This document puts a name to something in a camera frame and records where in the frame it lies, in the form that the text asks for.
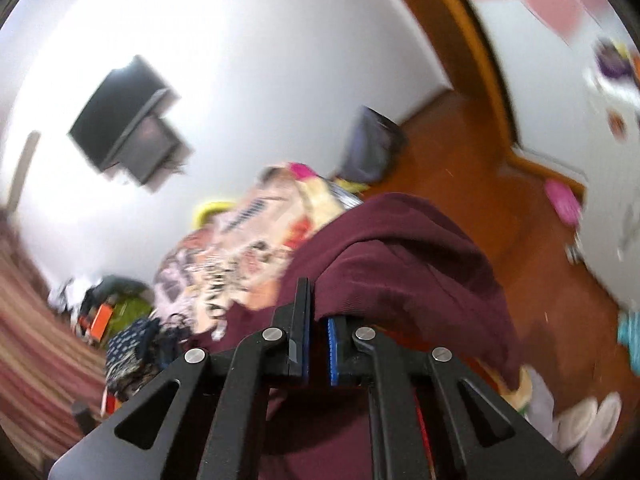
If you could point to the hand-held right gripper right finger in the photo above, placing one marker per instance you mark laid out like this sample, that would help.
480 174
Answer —
332 350

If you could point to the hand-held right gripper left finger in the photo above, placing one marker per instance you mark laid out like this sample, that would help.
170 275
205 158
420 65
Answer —
301 332

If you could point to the maroon garment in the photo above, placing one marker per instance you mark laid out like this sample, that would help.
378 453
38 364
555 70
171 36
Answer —
400 270

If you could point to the printed blanket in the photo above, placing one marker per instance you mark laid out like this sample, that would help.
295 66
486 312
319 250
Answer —
240 255

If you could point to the yellow plastic object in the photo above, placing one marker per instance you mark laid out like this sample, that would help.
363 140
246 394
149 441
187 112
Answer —
210 210

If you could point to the dark dotted cloth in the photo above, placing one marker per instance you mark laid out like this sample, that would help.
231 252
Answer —
132 355

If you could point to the orange box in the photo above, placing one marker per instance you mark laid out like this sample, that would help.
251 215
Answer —
99 320

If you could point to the striped curtain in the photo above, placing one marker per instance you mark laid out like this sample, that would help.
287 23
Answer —
37 340

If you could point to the pink slipper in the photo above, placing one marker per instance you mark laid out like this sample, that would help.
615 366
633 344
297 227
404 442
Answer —
562 205

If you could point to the teal object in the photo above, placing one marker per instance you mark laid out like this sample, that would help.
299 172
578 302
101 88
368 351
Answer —
629 335

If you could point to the black wall television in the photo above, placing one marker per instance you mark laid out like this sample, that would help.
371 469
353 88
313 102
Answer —
127 120

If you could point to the wooden door frame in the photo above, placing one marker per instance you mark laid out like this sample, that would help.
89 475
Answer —
480 65

